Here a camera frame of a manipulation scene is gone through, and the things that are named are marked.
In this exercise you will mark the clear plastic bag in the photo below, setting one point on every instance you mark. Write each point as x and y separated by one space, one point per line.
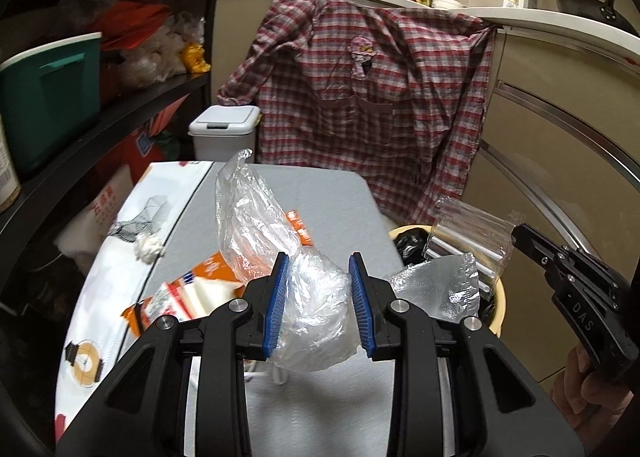
310 317

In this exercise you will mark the red plaid shirt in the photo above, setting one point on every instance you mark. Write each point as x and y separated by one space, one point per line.
375 112

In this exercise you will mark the crinkled clear plastic wrapper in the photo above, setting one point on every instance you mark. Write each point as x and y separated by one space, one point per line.
435 282

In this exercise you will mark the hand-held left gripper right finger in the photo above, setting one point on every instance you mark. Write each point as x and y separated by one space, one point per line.
361 307

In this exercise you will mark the white sack red print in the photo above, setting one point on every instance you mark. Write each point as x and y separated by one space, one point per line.
95 227

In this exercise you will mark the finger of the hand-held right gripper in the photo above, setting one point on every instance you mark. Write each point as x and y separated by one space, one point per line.
535 242

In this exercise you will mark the black shelf rack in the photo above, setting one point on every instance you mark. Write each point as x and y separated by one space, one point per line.
150 92

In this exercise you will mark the white tissue wad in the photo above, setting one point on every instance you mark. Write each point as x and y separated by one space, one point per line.
149 248

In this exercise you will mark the red printed bag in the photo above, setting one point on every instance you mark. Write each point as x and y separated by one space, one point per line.
145 147

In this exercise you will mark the teal storage box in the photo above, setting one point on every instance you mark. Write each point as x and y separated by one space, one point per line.
50 97

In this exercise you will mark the yellow packet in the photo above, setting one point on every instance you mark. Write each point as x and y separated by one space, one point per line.
195 59

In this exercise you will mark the white plates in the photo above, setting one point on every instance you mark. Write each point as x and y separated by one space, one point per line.
447 2

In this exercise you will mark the orange white snack packet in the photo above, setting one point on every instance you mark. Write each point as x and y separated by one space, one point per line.
200 287

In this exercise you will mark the white lidded trash can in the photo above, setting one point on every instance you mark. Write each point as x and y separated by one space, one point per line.
225 132

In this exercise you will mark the white plastic bags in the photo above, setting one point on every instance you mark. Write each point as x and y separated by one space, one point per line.
155 57

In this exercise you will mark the white printed cloth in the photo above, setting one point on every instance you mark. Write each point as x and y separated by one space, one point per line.
125 287

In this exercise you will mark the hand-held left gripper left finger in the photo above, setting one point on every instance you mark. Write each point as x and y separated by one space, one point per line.
277 307

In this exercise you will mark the yellow plastic basin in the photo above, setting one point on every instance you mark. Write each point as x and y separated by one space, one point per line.
495 307

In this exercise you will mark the small orange packet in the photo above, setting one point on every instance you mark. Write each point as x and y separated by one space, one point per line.
300 229

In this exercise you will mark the person's right hand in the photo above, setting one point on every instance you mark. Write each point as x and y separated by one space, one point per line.
575 387

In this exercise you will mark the orange plastic bag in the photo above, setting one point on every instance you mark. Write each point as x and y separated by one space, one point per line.
135 22

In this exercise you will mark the clear straw package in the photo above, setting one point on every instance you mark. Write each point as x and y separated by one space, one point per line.
465 237

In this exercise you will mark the beige tin can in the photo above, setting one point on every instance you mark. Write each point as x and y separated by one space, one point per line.
7 177

